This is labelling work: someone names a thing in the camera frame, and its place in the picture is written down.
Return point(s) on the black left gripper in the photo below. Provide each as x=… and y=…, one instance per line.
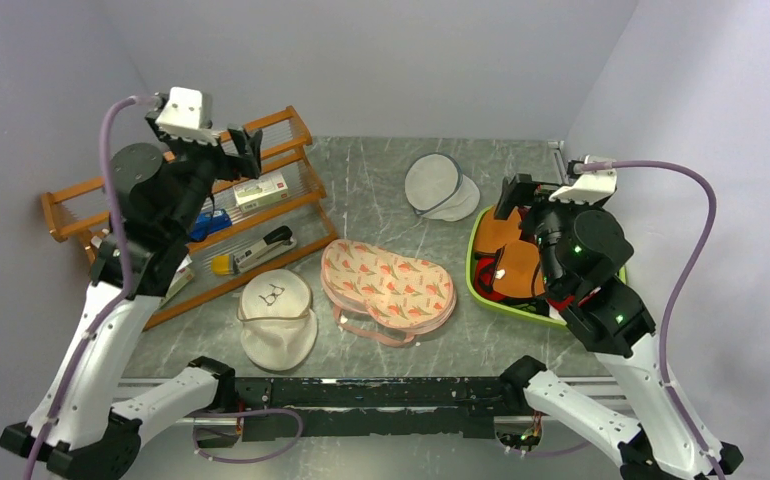
x=246, y=163

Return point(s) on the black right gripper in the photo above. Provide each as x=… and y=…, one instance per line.
x=521, y=189

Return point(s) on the orange bra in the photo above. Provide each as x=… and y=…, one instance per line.
x=501, y=240

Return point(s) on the floral mesh bra laundry bag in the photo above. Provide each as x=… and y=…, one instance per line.
x=381, y=295

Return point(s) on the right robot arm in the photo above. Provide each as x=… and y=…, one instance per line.
x=581, y=249

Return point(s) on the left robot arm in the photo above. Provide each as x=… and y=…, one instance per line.
x=79, y=430

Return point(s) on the white round mesh laundry bag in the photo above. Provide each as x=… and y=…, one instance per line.
x=436, y=188

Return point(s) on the cream bra laundry bag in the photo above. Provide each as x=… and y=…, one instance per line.
x=279, y=325

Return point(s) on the white staples box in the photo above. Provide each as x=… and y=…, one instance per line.
x=258, y=193

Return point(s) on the blue black stapler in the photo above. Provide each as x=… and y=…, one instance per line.
x=208, y=223

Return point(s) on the red black garment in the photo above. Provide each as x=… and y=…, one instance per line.
x=527, y=294

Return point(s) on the black silver stapler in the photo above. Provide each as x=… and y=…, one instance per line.
x=274, y=244

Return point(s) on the green plastic basket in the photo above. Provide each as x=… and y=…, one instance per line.
x=553, y=319

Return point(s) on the small white box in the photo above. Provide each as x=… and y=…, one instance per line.
x=182, y=277

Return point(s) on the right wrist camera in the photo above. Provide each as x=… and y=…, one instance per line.
x=596, y=181

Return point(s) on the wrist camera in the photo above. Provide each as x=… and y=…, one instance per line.
x=596, y=181
x=186, y=115

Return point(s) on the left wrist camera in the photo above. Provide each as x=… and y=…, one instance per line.
x=186, y=115

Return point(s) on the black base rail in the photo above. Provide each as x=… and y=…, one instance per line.
x=280, y=408

